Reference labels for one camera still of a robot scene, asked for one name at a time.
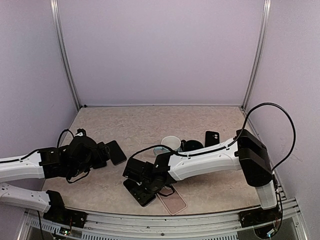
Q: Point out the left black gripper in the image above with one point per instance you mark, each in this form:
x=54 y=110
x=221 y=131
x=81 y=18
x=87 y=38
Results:
x=105 y=154

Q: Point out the black smartphone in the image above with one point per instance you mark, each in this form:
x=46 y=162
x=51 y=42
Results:
x=99 y=165
x=139 y=193
x=115 y=152

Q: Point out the pink phone case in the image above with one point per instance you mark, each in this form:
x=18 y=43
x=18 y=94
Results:
x=172 y=200

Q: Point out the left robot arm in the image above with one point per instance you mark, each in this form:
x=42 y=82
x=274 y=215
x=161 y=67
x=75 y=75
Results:
x=72 y=162

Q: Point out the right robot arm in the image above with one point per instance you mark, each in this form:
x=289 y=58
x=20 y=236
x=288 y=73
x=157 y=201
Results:
x=243 y=152

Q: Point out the black phone case upright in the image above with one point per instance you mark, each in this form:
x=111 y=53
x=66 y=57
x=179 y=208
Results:
x=211 y=138

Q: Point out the light blue mug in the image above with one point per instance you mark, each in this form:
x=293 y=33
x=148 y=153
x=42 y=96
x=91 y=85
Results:
x=170 y=141

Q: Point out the dark green mug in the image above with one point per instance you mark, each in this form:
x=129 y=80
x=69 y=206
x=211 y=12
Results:
x=190 y=145

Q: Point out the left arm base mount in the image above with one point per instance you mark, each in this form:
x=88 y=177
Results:
x=65 y=216

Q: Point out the front aluminium rail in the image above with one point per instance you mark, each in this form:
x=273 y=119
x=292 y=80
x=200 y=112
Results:
x=226 y=225

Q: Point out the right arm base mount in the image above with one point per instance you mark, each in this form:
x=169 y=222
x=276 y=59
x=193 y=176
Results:
x=258 y=216

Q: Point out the left aluminium frame post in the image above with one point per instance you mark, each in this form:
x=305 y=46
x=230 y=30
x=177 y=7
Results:
x=54 y=5

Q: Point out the aluminium frame post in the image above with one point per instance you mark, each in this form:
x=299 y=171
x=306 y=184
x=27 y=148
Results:
x=258 y=53
x=54 y=5

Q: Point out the right aluminium frame post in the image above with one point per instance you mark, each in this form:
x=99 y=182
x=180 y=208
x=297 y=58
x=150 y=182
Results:
x=258 y=53

